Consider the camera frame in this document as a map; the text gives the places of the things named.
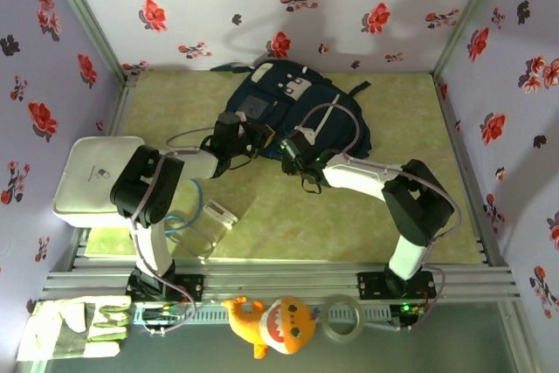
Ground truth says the navy blue backpack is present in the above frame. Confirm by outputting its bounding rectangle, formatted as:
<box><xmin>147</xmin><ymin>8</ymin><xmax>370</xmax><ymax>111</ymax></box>
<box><xmin>209</xmin><ymin>59</ymin><xmax>372</xmax><ymax>164</ymax></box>

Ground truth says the clear plastic case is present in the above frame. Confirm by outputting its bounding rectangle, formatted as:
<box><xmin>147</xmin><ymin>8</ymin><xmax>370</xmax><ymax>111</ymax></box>
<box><xmin>163</xmin><ymin>174</ymin><xmax>229</xmax><ymax>261</ymax></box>

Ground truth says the blue tube stethoscope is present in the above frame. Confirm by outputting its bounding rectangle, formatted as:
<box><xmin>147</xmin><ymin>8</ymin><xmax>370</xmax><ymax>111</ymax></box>
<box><xmin>163</xmin><ymin>178</ymin><xmax>204</xmax><ymax>237</ymax></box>

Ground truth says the small white plastic stand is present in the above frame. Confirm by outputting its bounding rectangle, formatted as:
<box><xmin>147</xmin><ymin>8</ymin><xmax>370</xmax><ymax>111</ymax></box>
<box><xmin>203</xmin><ymin>199</ymin><xmax>239</xmax><ymax>231</ymax></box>

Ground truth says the white storage box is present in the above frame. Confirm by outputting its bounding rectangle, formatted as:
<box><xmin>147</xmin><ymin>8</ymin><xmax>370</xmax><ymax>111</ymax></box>
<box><xmin>52</xmin><ymin>135</ymin><xmax>148</xmax><ymax>229</ymax></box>

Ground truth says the orange shark plush toy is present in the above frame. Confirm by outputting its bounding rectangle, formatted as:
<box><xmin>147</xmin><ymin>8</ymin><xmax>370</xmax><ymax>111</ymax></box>
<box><xmin>220</xmin><ymin>296</ymin><xmax>316</xmax><ymax>360</ymax></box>

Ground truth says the clear tape roll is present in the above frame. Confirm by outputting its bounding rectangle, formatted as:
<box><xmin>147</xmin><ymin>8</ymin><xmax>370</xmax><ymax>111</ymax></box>
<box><xmin>321</xmin><ymin>294</ymin><xmax>363</xmax><ymax>342</ymax></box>

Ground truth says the white green work glove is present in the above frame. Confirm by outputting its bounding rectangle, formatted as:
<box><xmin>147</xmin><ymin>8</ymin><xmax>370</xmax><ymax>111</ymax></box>
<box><xmin>17</xmin><ymin>294</ymin><xmax>133</xmax><ymax>363</ymax></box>

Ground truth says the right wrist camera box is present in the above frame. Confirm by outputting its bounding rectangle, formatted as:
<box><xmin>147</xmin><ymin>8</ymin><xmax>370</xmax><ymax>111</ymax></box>
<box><xmin>296</xmin><ymin>126</ymin><xmax>318</xmax><ymax>145</ymax></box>

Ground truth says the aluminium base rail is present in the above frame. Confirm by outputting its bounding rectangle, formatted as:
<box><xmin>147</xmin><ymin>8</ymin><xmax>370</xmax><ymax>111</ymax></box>
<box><xmin>41</xmin><ymin>259</ymin><xmax>523</xmax><ymax>304</ymax></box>

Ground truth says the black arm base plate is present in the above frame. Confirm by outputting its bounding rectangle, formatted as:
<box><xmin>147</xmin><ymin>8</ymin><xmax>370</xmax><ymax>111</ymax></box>
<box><xmin>356</xmin><ymin>271</ymin><xmax>438</xmax><ymax>300</ymax></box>
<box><xmin>125</xmin><ymin>273</ymin><xmax>205</xmax><ymax>303</ymax></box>

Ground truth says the white slotted cable duct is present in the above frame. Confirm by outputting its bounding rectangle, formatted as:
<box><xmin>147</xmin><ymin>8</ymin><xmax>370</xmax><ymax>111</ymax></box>
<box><xmin>133</xmin><ymin>302</ymin><xmax>394</xmax><ymax>325</ymax></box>

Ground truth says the aluminium corner post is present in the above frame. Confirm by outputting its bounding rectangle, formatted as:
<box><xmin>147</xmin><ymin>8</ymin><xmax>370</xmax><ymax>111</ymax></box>
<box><xmin>41</xmin><ymin>0</ymin><xmax>126</xmax><ymax>81</ymax></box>
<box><xmin>433</xmin><ymin>0</ymin><xmax>511</xmax><ymax>77</ymax></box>

